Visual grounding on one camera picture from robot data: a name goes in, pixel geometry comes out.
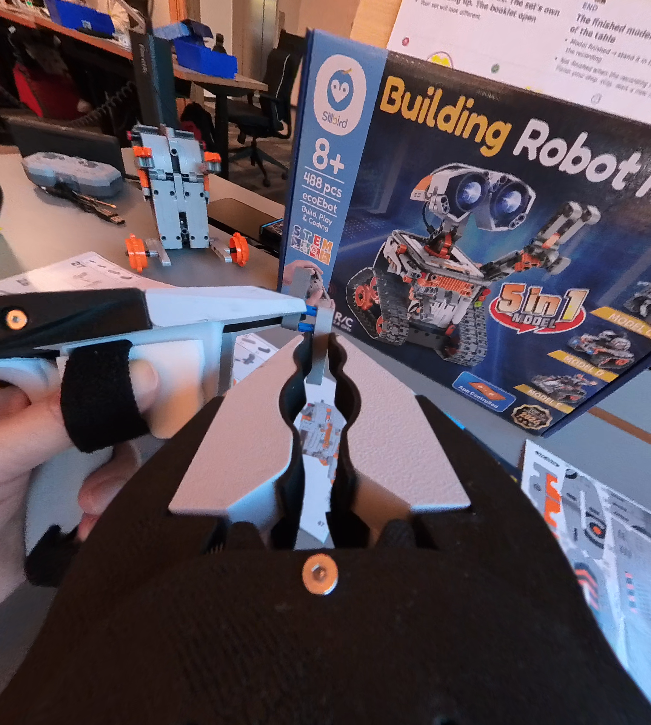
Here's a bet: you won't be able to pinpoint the light grey holed beam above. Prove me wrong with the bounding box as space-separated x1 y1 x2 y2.
305 310 334 386

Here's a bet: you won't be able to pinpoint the grey toy robot model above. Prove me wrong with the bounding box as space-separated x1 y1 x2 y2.
127 123 223 251

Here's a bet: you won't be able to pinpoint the sticker sheet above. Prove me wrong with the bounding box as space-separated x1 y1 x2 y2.
520 439 651 703

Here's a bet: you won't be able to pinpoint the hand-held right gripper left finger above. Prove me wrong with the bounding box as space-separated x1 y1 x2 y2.
167 334 312 549

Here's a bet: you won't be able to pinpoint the blue storage bin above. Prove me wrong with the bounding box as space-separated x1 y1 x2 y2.
155 20 238 79
45 0 117 36

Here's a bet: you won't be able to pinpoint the black office chair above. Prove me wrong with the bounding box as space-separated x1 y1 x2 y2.
229 31 306 188

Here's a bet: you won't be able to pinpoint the black small device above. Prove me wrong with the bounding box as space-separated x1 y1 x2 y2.
260 220 288 254

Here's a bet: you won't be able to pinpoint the black usb cable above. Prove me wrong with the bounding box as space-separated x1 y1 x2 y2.
48 184 122 226

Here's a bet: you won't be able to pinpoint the red bag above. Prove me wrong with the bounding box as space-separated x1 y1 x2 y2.
14 62 85 120

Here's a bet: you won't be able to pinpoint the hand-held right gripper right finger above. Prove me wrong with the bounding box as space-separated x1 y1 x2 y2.
328 333 471 549

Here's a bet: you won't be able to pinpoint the open instruction booklet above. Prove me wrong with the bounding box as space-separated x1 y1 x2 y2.
0 252 340 533

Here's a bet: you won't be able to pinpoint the grey remote controller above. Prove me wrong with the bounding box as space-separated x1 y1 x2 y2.
22 152 125 198

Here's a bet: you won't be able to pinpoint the blue toy box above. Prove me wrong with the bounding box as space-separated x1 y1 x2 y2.
278 28 651 437

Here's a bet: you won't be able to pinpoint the dark grey angled beam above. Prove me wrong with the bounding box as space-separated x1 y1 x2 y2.
280 266 317 335

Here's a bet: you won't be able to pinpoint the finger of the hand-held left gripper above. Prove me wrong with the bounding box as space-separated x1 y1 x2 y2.
144 285 310 343

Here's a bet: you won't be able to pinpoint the white task sheet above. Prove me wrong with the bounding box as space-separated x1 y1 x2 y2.
386 0 651 134

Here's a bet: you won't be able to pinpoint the grey desk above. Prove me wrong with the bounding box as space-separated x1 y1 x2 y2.
0 153 651 725

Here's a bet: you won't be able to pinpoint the black upright panel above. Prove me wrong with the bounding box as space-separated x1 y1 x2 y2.
8 118 123 176

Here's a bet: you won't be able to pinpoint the dark grey desk column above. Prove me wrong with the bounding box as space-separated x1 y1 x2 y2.
130 31 182 131

